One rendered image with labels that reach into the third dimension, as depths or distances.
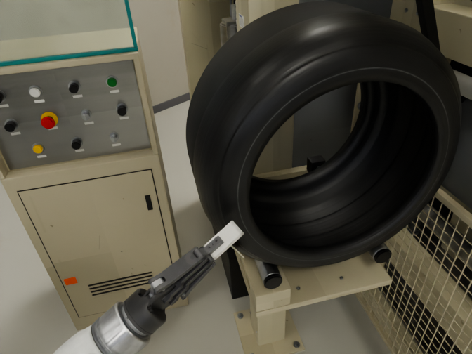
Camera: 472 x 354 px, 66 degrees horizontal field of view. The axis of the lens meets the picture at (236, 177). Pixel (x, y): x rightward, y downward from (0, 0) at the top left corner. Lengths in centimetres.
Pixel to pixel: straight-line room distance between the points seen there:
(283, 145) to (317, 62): 53
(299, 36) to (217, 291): 159
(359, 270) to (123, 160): 88
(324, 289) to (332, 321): 94
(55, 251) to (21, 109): 59
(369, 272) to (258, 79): 65
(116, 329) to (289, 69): 50
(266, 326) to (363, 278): 76
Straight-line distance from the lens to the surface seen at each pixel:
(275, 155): 110
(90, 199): 148
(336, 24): 64
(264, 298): 90
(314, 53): 60
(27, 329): 219
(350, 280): 103
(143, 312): 65
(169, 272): 63
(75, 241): 163
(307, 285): 100
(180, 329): 191
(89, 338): 69
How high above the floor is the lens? 158
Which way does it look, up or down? 34 degrees down
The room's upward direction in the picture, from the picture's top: 4 degrees counter-clockwise
